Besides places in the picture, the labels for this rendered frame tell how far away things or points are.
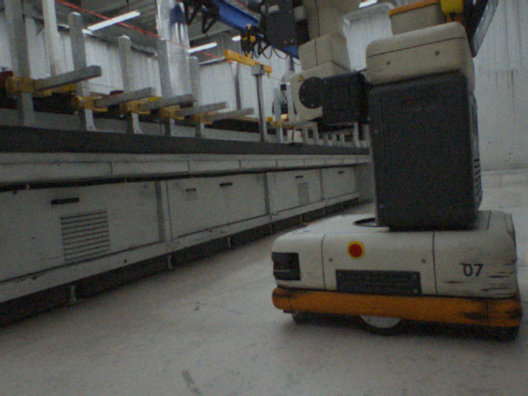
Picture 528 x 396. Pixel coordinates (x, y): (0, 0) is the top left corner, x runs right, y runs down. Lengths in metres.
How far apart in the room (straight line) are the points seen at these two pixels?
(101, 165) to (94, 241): 0.41
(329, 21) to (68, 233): 1.34
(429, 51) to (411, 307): 0.66
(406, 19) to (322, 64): 0.27
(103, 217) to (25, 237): 0.39
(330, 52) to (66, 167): 1.02
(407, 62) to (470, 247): 0.50
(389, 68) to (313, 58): 0.33
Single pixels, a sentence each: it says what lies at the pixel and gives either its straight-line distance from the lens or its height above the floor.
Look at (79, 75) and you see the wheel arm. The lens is 1.56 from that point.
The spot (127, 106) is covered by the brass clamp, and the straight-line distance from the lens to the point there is 2.01.
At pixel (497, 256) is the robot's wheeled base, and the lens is 1.23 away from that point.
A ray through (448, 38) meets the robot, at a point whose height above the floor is 0.77.
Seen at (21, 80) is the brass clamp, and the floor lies 0.85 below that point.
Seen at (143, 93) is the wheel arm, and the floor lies 0.80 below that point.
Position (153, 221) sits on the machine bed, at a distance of 2.43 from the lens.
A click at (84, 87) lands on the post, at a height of 0.86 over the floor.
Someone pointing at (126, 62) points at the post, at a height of 1.00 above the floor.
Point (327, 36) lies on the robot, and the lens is 1.54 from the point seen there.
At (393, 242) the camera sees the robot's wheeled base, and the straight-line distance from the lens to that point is 1.25.
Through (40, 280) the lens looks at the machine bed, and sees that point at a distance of 1.95.
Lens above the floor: 0.47
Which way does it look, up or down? 3 degrees down
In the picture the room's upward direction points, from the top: 5 degrees counter-clockwise
